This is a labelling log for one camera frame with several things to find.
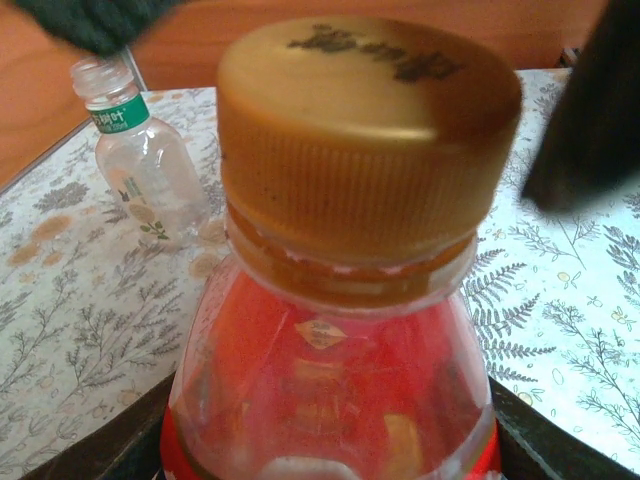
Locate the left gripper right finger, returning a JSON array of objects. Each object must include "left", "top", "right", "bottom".
[{"left": 492, "top": 377, "right": 640, "bottom": 480}]

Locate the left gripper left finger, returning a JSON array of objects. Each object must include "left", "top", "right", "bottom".
[{"left": 19, "top": 377, "right": 174, "bottom": 480}]

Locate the gold bottle cap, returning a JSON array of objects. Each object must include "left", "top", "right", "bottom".
[{"left": 215, "top": 17, "right": 524, "bottom": 261}]

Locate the clear bottle green label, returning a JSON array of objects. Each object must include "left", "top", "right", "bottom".
[{"left": 69, "top": 54, "right": 211, "bottom": 241}]

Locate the aluminium frame post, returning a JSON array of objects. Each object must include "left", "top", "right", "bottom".
[{"left": 123, "top": 44, "right": 145, "bottom": 92}]

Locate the floral table mat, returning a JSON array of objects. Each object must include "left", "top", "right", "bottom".
[{"left": 0, "top": 67, "right": 640, "bottom": 480}]

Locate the red drink bottle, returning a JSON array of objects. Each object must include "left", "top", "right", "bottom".
[{"left": 159, "top": 204, "right": 504, "bottom": 480}]

